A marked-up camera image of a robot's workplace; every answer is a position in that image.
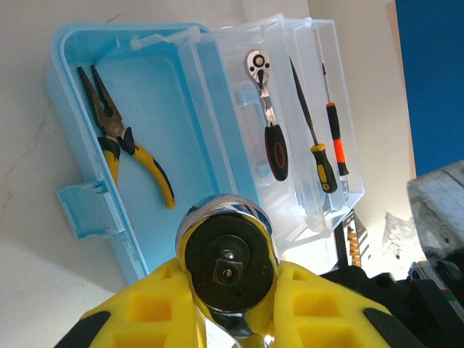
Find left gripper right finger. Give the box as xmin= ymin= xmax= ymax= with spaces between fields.
xmin=249 ymin=260 xmax=426 ymax=348

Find ratchet wrench red black handle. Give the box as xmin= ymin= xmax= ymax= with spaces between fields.
xmin=244 ymin=49 xmax=291 ymax=182

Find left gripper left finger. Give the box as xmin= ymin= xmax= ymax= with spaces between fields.
xmin=54 ymin=257 xmax=208 ymax=348

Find blue clear plastic tool box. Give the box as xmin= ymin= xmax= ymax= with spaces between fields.
xmin=43 ymin=13 xmax=365 ymax=287

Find black bit holder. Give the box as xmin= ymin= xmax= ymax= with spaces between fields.
xmin=333 ymin=212 xmax=368 ymax=271

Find orange black precision screwdriver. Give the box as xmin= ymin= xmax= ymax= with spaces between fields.
xmin=321 ymin=62 xmax=350 ymax=178

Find stubby chrome ratchet wrench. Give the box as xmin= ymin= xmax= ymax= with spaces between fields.
xmin=175 ymin=194 xmax=281 ymax=348

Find yellow black long nose pliers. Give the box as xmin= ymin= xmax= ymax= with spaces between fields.
xmin=76 ymin=64 xmax=177 ymax=210

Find file yellow black handle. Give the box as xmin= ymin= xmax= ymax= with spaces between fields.
xmin=289 ymin=56 xmax=339 ymax=195

